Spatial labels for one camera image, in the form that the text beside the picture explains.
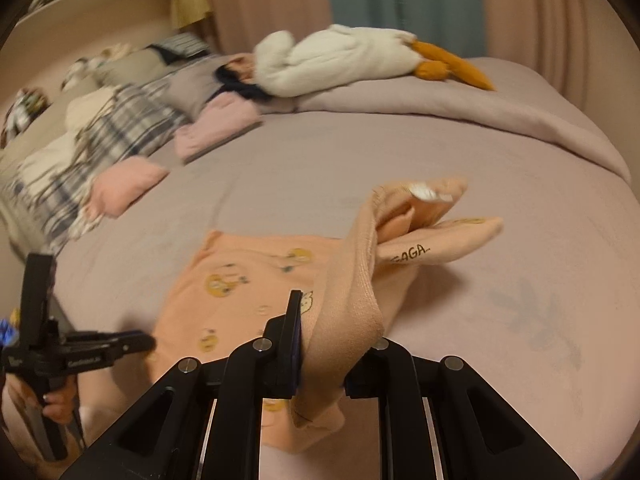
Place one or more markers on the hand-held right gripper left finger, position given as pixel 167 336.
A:
pixel 295 320

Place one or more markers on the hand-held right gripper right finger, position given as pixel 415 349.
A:
pixel 385 370

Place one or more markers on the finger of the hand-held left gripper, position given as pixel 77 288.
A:
pixel 132 342

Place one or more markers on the peach printed small shirt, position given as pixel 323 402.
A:
pixel 240 270

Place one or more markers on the person's left hand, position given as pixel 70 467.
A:
pixel 60 405

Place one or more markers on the lilac bed sheet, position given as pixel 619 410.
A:
pixel 300 180

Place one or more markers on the pink folded cloth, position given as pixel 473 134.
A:
pixel 220 122
pixel 125 182

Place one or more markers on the grey plaid blanket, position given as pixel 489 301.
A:
pixel 125 120

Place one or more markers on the black and white plush toy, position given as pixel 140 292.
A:
pixel 25 110

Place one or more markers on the grey pillow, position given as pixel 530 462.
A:
pixel 195 82

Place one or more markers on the lilac folded duvet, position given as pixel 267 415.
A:
pixel 450 105

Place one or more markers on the white goose plush toy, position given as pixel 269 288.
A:
pixel 340 55

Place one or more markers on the dark striped cloth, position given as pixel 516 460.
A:
pixel 180 47

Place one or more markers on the cream headboard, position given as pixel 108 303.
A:
pixel 100 25

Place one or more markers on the pink curtain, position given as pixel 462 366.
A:
pixel 265 0
pixel 540 20

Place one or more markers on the yellow cloth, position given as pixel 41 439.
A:
pixel 192 0

